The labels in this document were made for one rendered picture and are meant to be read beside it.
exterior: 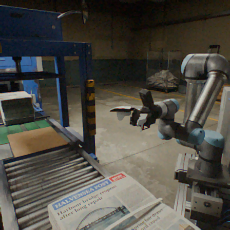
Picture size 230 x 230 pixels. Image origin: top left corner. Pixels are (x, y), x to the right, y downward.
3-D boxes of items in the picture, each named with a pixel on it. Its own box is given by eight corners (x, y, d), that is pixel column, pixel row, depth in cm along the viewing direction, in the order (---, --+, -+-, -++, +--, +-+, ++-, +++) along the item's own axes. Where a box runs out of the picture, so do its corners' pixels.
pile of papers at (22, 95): (35, 120, 203) (32, 96, 195) (4, 126, 186) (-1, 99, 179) (28, 112, 232) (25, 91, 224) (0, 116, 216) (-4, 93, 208)
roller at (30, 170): (82, 160, 133) (81, 154, 132) (6, 185, 107) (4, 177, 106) (79, 157, 137) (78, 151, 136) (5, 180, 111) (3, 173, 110)
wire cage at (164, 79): (178, 92, 818) (182, 50, 768) (166, 94, 772) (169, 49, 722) (157, 88, 912) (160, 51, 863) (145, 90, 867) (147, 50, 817)
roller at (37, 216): (113, 191, 103) (113, 183, 101) (17, 235, 77) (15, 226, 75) (108, 186, 107) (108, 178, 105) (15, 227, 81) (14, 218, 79)
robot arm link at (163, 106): (168, 104, 83) (154, 98, 89) (162, 106, 80) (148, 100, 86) (165, 119, 86) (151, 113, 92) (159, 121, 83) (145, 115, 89)
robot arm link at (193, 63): (194, 154, 107) (208, 53, 91) (172, 145, 118) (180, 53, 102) (204, 148, 115) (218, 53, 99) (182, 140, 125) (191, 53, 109)
